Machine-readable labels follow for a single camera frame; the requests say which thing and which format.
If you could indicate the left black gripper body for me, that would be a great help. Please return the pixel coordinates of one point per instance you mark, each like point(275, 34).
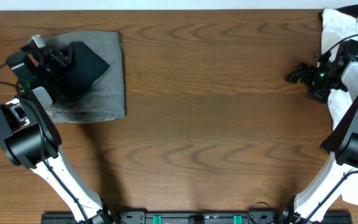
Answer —
point(46, 73)

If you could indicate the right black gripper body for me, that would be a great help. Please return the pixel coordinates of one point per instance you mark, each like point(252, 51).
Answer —
point(321, 84)

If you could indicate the black t-shirt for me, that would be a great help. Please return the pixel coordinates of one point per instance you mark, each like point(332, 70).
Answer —
point(85, 68)

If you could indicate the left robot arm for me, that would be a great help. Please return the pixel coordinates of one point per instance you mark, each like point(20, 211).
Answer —
point(29, 138)

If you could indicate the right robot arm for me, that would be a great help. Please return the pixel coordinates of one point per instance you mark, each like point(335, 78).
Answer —
point(339, 175)

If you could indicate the folded grey khaki pants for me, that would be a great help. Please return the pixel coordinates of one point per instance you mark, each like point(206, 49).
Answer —
point(105, 100)

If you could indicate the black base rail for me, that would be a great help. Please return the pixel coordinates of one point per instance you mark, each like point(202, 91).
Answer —
point(138, 217)

